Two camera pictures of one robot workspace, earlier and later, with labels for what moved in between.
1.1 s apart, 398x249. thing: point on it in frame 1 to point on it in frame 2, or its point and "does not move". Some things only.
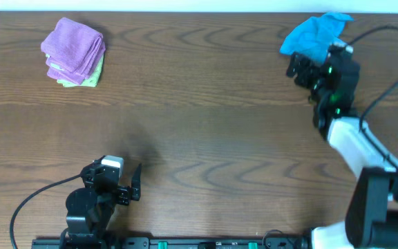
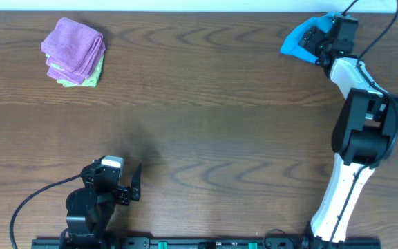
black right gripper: x=310 y=68 to x=309 y=39
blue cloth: x=316 y=37 does not move
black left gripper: x=124 y=193 does not move
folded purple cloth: x=74 y=50 does not move
